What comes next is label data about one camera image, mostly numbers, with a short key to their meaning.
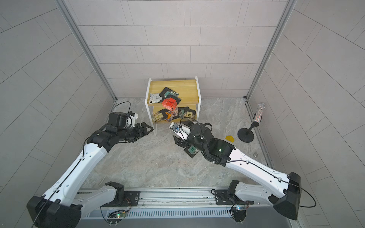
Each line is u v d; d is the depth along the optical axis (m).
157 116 0.85
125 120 0.59
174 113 0.87
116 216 0.65
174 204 0.70
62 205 0.37
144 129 0.65
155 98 0.73
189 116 0.86
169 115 0.87
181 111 0.87
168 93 0.75
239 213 0.68
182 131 0.53
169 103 0.71
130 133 0.62
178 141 0.58
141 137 0.64
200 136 0.47
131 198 0.71
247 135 0.94
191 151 0.88
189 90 0.77
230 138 0.93
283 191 0.38
